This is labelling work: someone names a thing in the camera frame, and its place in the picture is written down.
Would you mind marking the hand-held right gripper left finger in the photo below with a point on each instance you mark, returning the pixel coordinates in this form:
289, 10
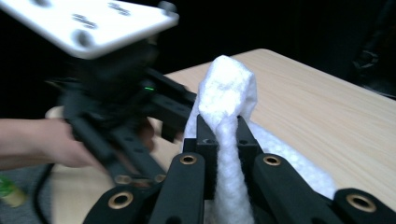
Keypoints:
208, 165

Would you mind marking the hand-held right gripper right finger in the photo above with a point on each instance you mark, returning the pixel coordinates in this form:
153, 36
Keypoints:
247, 146

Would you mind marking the white wet wipe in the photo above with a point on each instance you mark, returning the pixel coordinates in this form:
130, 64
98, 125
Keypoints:
225, 90

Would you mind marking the green and tan object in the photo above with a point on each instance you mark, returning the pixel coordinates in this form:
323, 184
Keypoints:
11, 193

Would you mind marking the dark equipment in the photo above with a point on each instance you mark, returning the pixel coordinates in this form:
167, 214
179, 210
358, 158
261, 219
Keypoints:
378, 62

